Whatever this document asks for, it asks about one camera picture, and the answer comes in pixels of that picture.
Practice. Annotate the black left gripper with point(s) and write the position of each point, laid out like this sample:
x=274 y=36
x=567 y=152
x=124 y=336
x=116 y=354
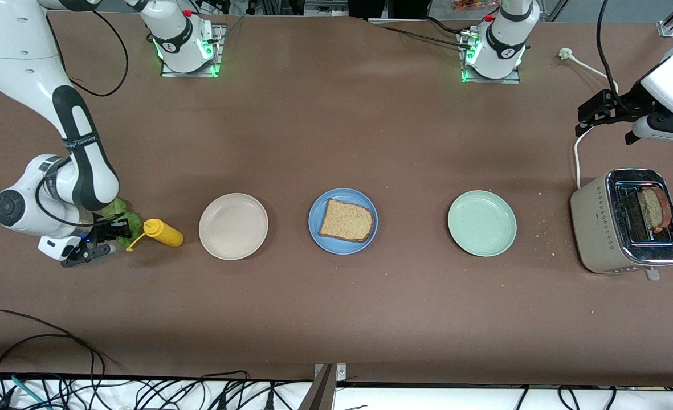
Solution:
x=633 y=104

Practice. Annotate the metal table bracket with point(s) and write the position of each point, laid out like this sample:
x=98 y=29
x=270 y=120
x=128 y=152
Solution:
x=327 y=376

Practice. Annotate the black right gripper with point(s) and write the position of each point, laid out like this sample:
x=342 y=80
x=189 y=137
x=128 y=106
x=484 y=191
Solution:
x=102 y=229

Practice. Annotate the beige metal toaster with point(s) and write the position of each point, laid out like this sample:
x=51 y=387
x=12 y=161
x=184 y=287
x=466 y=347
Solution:
x=595 y=228

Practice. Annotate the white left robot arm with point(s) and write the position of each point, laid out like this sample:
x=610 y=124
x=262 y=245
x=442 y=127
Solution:
x=504 y=51

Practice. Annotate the dark clothed person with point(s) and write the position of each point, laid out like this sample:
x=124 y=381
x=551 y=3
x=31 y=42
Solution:
x=364 y=5

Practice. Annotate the pale green round plate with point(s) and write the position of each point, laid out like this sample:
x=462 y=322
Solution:
x=482 y=223

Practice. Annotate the brown bread slice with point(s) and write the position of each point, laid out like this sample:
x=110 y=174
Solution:
x=651 y=209
x=345 y=221

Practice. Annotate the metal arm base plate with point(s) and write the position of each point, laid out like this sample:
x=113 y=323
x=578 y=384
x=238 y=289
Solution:
x=216 y=62
x=501 y=81

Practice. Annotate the yellow squeeze bottle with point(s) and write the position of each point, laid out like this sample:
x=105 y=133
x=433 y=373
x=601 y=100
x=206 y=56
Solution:
x=168 y=233

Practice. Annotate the green lettuce leaf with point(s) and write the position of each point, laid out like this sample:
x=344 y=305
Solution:
x=137 y=226

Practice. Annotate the blue round plate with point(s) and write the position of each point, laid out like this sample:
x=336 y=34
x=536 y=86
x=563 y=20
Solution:
x=313 y=222

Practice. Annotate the beige round plate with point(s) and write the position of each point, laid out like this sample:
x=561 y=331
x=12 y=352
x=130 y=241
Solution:
x=233 y=226

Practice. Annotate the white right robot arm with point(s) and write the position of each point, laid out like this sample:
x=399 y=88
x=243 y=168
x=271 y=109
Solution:
x=17 y=57

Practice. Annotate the orange snack packet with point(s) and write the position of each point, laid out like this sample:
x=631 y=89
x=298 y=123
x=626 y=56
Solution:
x=473 y=5

